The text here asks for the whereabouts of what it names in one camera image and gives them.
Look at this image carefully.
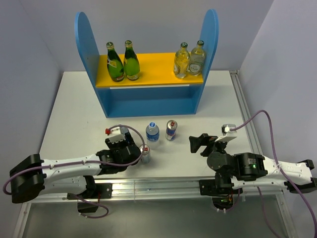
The green glass bottle back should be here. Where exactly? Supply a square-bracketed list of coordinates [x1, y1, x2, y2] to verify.
[106, 42, 124, 82]

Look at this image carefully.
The green glass bottle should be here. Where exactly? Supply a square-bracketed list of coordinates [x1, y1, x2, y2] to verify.
[124, 40, 140, 81]
[106, 42, 124, 82]

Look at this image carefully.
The green glass bottle front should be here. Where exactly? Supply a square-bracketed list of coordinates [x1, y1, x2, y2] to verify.
[124, 40, 140, 81]

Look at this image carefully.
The water bottle blue label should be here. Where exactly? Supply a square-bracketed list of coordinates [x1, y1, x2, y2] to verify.
[146, 122, 159, 150]
[120, 126, 129, 136]

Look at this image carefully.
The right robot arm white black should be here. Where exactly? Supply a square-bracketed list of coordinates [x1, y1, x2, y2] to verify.
[189, 132, 317, 196]

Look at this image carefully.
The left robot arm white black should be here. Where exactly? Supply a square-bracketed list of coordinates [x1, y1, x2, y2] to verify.
[9, 132, 141, 204]

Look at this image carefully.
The blue and yellow wooden shelf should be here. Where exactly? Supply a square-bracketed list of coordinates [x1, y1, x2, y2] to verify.
[74, 9, 219, 118]

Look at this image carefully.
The silver can front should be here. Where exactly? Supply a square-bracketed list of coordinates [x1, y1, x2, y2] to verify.
[139, 144, 151, 164]

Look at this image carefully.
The red bull can back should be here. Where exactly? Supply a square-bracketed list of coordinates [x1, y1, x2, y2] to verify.
[165, 120, 178, 141]

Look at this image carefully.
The clear drink glass bottle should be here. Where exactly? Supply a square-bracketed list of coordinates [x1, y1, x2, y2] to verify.
[188, 40, 206, 76]

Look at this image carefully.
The yellow drink glass bottle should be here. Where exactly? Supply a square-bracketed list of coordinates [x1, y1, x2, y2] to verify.
[174, 42, 190, 78]

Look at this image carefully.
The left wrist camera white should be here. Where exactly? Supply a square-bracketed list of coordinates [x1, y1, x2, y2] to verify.
[105, 126, 126, 144]

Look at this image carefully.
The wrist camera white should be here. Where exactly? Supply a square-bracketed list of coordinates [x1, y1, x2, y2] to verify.
[215, 124, 237, 142]
[105, 126, 126, 144]

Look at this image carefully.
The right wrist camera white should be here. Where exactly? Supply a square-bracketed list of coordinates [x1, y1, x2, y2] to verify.
[215, 124, 237, 142]

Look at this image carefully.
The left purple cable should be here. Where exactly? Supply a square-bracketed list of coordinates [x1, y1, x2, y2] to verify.
[2, 124, 146, 195]

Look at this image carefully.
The aluminium rail frame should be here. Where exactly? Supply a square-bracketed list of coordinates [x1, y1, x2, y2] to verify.
[12, 70, 295, 238]

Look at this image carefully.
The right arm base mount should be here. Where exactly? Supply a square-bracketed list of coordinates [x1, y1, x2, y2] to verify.
[199, 179, 243, 214]

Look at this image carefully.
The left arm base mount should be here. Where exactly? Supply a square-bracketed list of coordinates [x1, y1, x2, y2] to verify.
[77, 183, 112, 214]

